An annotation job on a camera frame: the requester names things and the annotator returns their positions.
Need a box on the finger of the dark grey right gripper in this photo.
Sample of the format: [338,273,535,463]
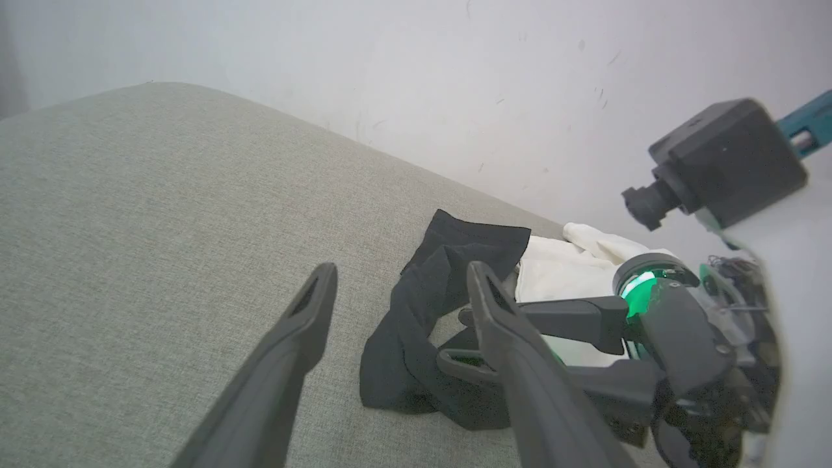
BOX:
[458,296,630,356]
[436,346,667,420]

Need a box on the teal camera cable connector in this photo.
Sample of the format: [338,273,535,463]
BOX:
[775,89,832,160]

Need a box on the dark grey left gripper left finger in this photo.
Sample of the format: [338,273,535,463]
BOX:
[170,262,339,468]

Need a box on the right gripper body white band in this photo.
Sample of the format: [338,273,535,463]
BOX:
[611,175,832,468]

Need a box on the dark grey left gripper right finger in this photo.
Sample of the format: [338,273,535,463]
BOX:
[466,261,641,468]

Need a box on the white and black t-shirt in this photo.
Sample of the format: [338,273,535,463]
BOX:
[359,209,683,432]

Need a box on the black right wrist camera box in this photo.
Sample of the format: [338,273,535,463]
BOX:
[621,97,811,232]

